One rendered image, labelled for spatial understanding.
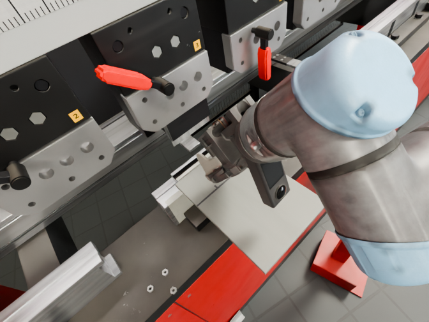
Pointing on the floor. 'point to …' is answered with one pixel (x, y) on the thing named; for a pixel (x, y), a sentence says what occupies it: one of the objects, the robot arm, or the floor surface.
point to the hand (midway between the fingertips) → (223, 167)
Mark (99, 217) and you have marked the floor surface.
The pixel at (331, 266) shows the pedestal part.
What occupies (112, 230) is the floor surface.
